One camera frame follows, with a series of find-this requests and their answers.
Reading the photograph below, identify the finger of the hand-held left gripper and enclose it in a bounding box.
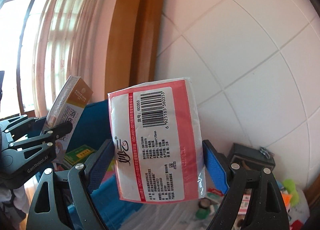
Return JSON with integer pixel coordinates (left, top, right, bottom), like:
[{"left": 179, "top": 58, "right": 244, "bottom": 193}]
[
  {"left": 2, "top": 114, "right": 47, "bottom": 140},
  {"left": 10, "top": 122, "right": 73, "bottom": 155}
]

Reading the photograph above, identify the dark cloth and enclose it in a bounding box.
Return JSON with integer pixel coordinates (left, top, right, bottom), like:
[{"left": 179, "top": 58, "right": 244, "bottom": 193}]
[{"left": 0, "top": 185, "right": 29, "bottom": 230}]

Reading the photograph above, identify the wooden wall frame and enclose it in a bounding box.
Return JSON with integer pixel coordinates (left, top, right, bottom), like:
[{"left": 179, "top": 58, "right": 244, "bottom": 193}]
[{"left": 104, "top": 0, "right": 167, "bottom": 111}]

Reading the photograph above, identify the orange medicine box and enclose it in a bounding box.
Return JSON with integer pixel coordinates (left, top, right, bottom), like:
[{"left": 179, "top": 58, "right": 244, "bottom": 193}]
[{"left": 41, "top": 76, "right": 93, "bottom": 163}]

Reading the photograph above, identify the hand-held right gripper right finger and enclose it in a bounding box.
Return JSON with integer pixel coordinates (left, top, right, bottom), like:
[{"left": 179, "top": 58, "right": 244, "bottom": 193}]
[{"left": 202, "top": 139, "right": 293, "bottom": 230}]

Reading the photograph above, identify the metal clip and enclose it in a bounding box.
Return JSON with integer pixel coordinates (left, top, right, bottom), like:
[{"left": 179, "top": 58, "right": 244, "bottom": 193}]
[{"left": 259, "top": 146, "right": 274, "bottom": 158}]

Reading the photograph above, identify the black box with gold print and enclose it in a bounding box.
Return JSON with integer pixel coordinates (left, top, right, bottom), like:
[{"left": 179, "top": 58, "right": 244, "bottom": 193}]
[{"left": 227, "top": 142, "right": 275, "bottom": 183}]

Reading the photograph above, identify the light green plush toy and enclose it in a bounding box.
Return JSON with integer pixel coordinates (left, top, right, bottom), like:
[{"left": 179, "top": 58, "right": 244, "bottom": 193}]
[{"left": 282, "top": 179, "right": 300, "bottom": 204}]

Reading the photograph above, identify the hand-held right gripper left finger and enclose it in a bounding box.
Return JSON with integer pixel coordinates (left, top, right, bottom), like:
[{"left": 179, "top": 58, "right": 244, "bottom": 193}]
[{"left": 26, "top": 139, "right": 115, "bottom": 230}]

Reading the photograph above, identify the green round cap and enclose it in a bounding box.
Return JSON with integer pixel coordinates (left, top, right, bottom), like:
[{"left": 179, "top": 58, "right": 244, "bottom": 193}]
[{"left": 199, "top": 199, "right": 212, "bottom": 218}]

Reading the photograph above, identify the green yellow box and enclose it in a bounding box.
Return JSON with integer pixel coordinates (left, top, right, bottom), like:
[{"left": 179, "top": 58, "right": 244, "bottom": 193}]
[{"left": 64, "top": 146, "right": 97, "bottom": 168}]

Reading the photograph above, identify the blue plastic crate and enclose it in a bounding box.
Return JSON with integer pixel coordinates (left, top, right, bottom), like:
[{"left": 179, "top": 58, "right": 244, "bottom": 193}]
[{"left": 54, "top": 100, "right": 150, "bottom": 230}]

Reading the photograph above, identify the red white small box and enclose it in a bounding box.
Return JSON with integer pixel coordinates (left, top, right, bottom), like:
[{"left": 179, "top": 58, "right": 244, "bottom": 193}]
[{"left": 207, "top": 187, "right": 224, "bottom": 197}]

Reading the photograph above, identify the window with brown frame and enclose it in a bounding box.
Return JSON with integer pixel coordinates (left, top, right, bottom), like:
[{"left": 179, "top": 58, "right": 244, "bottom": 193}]
[{"left": 0, "top": 0, "right": 54, "bottom": 119}]

